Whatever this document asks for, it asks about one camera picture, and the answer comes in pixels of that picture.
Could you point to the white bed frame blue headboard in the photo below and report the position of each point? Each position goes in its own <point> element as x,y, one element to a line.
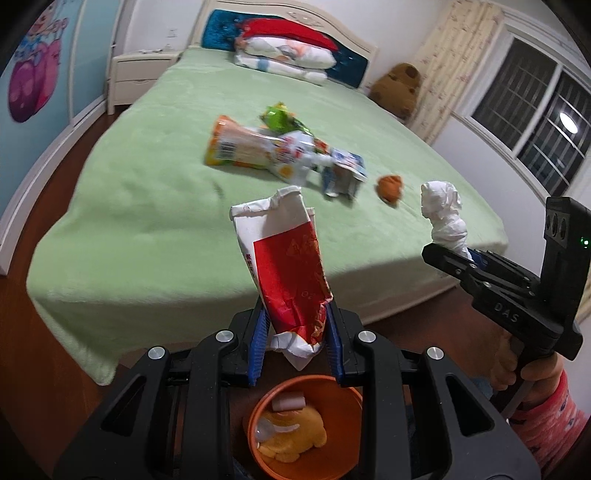
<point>221,27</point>

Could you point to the green fleece blanket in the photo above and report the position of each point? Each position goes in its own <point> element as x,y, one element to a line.
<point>138,207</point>

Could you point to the red pillow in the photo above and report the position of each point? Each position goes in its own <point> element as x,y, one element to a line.
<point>295,30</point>

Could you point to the white folded quilt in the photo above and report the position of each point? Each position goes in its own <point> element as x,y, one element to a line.
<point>277,69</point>

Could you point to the cream floral curtain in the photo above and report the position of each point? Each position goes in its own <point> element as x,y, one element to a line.
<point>457,60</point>

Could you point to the blue wardrobe door goat cartoon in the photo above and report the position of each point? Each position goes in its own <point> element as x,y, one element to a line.
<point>32,92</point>

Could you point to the white nightstand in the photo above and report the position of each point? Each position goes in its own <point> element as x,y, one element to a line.
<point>134,78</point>

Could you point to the blue and white carton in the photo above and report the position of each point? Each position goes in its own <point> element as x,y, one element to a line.
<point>342,177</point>

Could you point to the orange snack packet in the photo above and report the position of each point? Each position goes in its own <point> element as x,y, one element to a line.
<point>231,143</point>

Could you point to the brown plush toy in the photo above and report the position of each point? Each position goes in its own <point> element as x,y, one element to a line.
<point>397,90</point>

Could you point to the white printed snack packet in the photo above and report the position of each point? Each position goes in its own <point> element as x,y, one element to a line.
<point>291,157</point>

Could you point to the barred window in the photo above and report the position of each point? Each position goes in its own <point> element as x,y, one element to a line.
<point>531,101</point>

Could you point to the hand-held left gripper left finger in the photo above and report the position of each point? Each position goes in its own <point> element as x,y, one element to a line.
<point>256,353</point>

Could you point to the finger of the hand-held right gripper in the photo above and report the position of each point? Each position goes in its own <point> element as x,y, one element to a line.
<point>448,261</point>
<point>503,270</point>

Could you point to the small white paper roll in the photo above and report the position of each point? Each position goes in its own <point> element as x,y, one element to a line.
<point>288,401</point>

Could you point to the green snack packet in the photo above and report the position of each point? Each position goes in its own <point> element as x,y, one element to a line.
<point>277,117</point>

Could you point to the white tissue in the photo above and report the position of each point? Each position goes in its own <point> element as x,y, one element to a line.
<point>443,207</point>

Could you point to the white cartoon print pillow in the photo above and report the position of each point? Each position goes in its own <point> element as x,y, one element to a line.
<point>295,53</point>

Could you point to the person's right hand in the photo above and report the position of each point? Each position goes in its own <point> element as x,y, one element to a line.
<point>545,381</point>

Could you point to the orange plastic bin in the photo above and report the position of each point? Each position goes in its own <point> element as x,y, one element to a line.
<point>323,461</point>

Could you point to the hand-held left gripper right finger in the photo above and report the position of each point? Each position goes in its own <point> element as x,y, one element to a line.
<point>335,355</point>

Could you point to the red and white snack bag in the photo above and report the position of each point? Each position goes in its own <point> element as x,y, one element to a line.
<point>286,267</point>

